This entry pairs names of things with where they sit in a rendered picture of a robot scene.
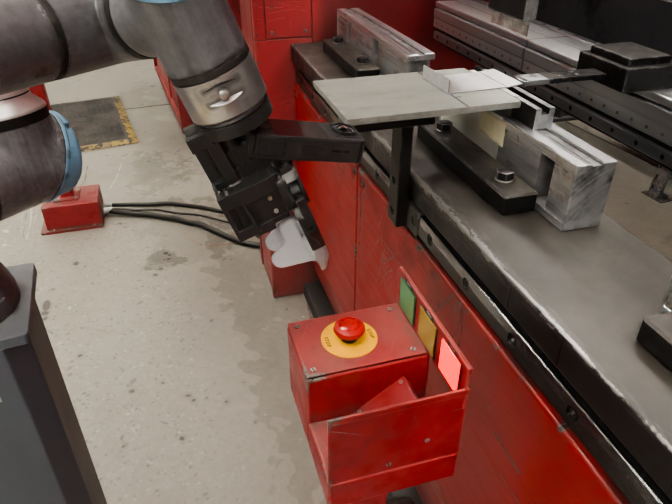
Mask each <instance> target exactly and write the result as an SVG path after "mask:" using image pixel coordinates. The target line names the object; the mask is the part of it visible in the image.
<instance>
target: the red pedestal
mask: <svg viewBox="0 0 672 504"><path fill-rule="evenodd" d="M29 90H30V92H31V93H32V94H34V95H36V96H38V97H40V98H41V99H43V100H45V101H46V104H47V107H48V110H51V106H50V102H49V99H48V95H47V91H46V88H45V84H40V85H37V86H33V87H29ZM51 111H52V110H51ZM102 203H103V198H102V194H101V189H100V185H99V184H95V185H87V186H78V187H74V188H73V189H72V190H70V191H69V192H67V193H65V194H62V195H60V196H58V197H57V198H56V199H55V200H53V201H51V202H49V203H43V204H42V206H41V211H42V214H43V218H44V222H43V226H42V230H41V235H42V236H44V235H52V234H59V233H66V232H73V231H81V230H88V229H95V228H103V227H104V217H105V216H103V212H102Z"/></svg>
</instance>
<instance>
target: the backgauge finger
mask: <svg viewBox="0 0 672 504"><path fill-rule="evenodd" d="M671 58H672V56H671V55H669V54H666V53H663V52H660V51H657V50H654V49H651V48H648V47H645V46H642V45H639V44H636V43H633V42H621V43H608V44H596V45H592V46H591V50H585V51H581V52H580V55H579V60H578V64H577V69H576V70H567V71H556V72H545V73H534V74H523V75H513V78H514V79H516V80H518V81H520V82H522V83H523V85H522V86H524V87H525V86H535V85H545V84H555V83H565V82H576V81H586V80H593V81H596V82H598V83H600V84H602V85H605V86H607V87H609V88H611V89H613V90H616V91H618V92H620V93H630V92H639V91H649V90H658V89H667V88H672V59H671Z"/></svg>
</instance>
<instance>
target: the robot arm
mask: <svg viewBox="0 0 672 504"><path fill-rule="evenodd" d="M155 58H158V59H159V61H160V63H161V65H162V66H163V68H164V70H165V72H166V74H167V76H168V77H169V79H170V81H171V83H172V84H173V86H174V88H175V90H176V92H177V93H178V95H179V97H180V99H181V101H182V103H183V105H184V106H185V108H186V110H187V112H188V114H189V116H190V117H191V119H192V121H193V123H194V124H192V125H189V126H187V127H185V128H183V131H184V134H185V136H186V138H185V140H186V143H187V145H188V147H189V149H190V150H191V152H192V154H193V155H194V154H195V155H196V157H197V159H198V161H199V162H200V164H201V166H202V168H203V169H204V171H205V173H206V175H207V177H208V178H209V180H210V182H211V184H212V188H213V191H214V193H215V195H216V199H217V202H218V204H219V206H220V208H221V209H222V211H223V213H224V215H225V216H226V218H227V220H228V222H229V223H230V225H231V227H232V229H233V230H234V232H235V234H236V236H237V237H238V239H239V241H240V243H241V242H243V241H245V240H247V239H249V238H252V237H254V236H256V235H258V236H261V235H263V234H265V233H267V232H269V231H271V230H272V231H271V232H270V234H269V235H268V236H267V237H266V239H265V243H266V246H267V248H268V249H270V250H272V251H275V252H274V253H273V255H272V258H271V259H272V262H273V264H274V265H275V266H276V267H279V268H284V267H288V266H292V265H296V264H301V263H305V262H309V261H316V262H318V264H319V266H320V268H321V270H324V269H326V268H327V263H328V258H329V253H328V250H327V247H326V245H325V242H324V240H323V237H322V235H321V233H320V230H319V228H318V226H317V224H316V221H315V219H314V217H313V215H312V213H311V210H310V208H309V206H308V204H307V203H308V202H310V199H309V197H308V195H307V192H306V190H305V188H304V186H303V184H302V181H301V179H300V177H299V175H298V173H297V171H296V169H295V167H294V165H293V163H292V161H293V160H301V161H323V162H340V163H360V162H361V160H362V155H363V151H364V147H365V143H366V140H365V139H364V138H363V137H362V136H361V135H360V133H359V132H358V131H357V130H356V129H355V128H354V126H353V125H351V124H345V123H324V122H311V121H297V120H283V119H269V118H268V117H269V116H270V115H271V113H272V110H273V106H272V104H271V102H270V100H269V97H268V95H267V93H266V90H267V89H266V85H265V83H264V81H263V79H262V76H261V74H260V72H259V70H258V67H257V65H256V63H255V61H254V58H253V56H252V54H251V52H250V49H249V47H248V45H247V43H246V40H245V38H244V36H243V34H242V31H241V29H240V27H239V25H238V22H237V20H236V18H235V15H234V13H233V11H232V9H231V6H230V4H229V2H228V0H0V221H2V220H5V219H7V218H9V217H12V216H14V215H17V214H19V213H21V212H24V211H26V210H28V209H31V208H33V207H35V206H38V205H40V204H43V203H49V202H51V201H53V200H55V199H56V198H57V197H58V196H60V195H62V194H65V193H67V192H69V191H70V190H72V189H73V188H74V187H75V186H76V185H77V183H78V180H79V179H80V177H81V173H82V154H81V149H80V145H79V142H78V139H77V136H76V134H75V132H74V130H73V129H71V128H69V122H68V121H67V120H66V119H65V118H64V117H63V116H62V115H61V114H59V113H58V112H55V111H51V110H48V107H47V104H46V101H45V100H43V99H41V98H40V97H38V96H36V95H34V94H32V93H31V92H30V91H29V89H28V88H29V87H33V86H37V85H40V84H44V83H48V82H52V81H56V80H61V79H65V78H68V77H72V76H76V75H80V74H83V73H87V72H91V71H94V70H98V69H102V68H105V67H109V66H113V65H116V64H121V63H125V62H131V61H139V60H147V59H155ZM223 189H224V190H223ZM218 191H220V193H218ZM291 210H292V211H293V213H294V215H295V216H292V215H291V213H290V211H291ZM275 223H276V225H275ZM19 300H20V290H19V288H18V285H17V282H16V280H15V278H14V276H13V275H12V274H11V272H10V271H9V270H8V269H7V268H6V267H5V266H4V265H3V264H2V263H1V262H0V323H1V322H2V321H4V320H5V319H6V318H7V317H8V316H9V315H10V314H11V313H12V312H13V311H14V310H15V308H16V307H17V305H18V303H19Z"/></svg>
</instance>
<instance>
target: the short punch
mask: <svg viewBox="0 0 672 504"><path fill-rule="evenodd" d="M538 4H539V0H489V4H488V7H489V9H492V10H493V13H492V20H491V22H492V23H495V24H497V25H500V26H502V27H504V28H507V29H509V30H512V31H514V32H517V33H519V34H521V35H524V36H526V37H527V35H528V29H529V23H530V22H533V21H534V20H535V19H536V15H537V9H538Z"/></svg>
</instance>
